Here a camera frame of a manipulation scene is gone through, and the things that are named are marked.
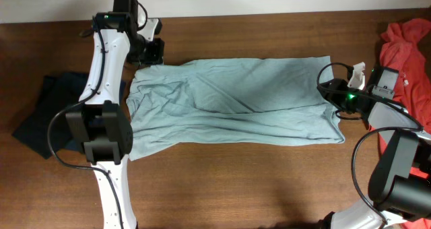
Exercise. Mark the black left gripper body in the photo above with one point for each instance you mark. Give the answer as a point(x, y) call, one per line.
point(152, 52)

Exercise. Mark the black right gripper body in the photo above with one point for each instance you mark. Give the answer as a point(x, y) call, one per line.
point(345, 102)

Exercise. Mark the light blue t-shirt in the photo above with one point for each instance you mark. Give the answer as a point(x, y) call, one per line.
point(271, 101)

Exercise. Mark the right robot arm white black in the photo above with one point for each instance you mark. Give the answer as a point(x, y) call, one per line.
point(394, 195)

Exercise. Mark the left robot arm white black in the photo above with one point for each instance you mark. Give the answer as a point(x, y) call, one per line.
point(97, 123)

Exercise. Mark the red t-shirt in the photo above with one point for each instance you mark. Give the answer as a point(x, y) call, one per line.
point(400, 52)

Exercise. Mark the dark navy folded garment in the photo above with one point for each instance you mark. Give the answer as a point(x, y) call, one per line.
point(56, 94)

